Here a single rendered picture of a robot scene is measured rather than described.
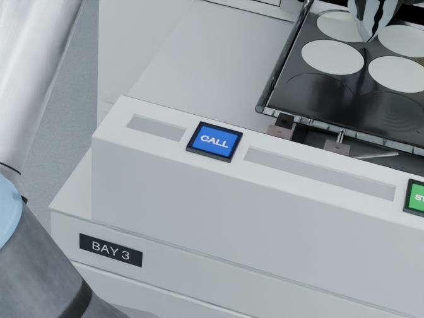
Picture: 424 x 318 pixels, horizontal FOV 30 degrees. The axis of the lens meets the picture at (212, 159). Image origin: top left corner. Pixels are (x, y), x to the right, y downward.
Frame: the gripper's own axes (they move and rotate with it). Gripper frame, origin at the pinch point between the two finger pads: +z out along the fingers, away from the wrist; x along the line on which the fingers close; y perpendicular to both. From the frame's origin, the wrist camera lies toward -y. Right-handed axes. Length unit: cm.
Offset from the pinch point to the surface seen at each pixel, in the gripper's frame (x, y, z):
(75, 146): 22, 94, 92
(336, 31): 2.6, 5.5, 1.9
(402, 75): -1.2, -8.4, 2.0
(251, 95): 18.5, 2.8, 10.0
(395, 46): -5.0, -0.8, 2.0
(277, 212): 33.6, -32.2, -0.5
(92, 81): 7, 126, 92
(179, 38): 23.5, 21.8, 9.9
